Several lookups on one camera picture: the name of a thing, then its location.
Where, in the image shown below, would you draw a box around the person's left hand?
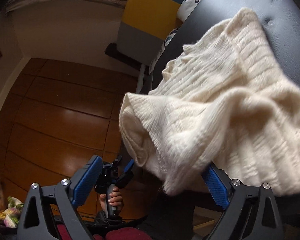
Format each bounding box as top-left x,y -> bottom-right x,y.
99,186 -> 124,214

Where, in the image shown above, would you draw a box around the dark red trousers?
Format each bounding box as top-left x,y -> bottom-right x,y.
57,224 -> 152,240

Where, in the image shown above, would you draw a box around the cream knitted sweater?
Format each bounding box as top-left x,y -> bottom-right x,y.
119,8 -> 300,196

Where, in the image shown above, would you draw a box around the floral collar scarf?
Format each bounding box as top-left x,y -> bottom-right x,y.
0,196 -> 24,228

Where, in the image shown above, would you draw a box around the geometric pattern cushion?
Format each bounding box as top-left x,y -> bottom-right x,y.
148,27 -> 180,75

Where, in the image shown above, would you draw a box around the multicolour sofa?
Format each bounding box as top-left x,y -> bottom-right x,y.
117,0 -> 183,66

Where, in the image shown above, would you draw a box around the black leather ottoman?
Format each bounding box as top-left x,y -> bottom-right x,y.
141,0 -> 300,94

